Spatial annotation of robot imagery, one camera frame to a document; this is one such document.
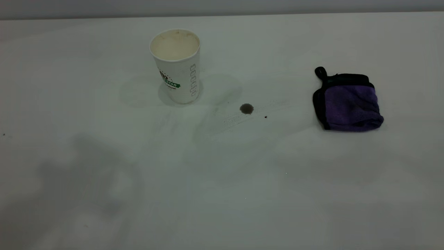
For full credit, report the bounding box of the white paper coffee cup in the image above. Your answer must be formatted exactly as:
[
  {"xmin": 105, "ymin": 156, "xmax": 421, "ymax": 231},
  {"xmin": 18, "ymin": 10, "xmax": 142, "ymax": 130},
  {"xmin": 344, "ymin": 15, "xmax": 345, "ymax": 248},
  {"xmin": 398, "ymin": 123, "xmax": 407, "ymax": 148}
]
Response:
[{"xmin": 150, "ymin": 29, "xmax": 201, "ymax": 105}]

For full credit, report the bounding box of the purple and black cloth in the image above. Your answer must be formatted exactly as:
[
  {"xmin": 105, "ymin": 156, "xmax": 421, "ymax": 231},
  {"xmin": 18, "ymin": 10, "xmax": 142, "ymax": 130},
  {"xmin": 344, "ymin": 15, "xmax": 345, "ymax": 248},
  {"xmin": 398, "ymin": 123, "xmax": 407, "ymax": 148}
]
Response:
[{"xmin": 313, "ymin": 67, "xmax": 384, "ymax": 132}]

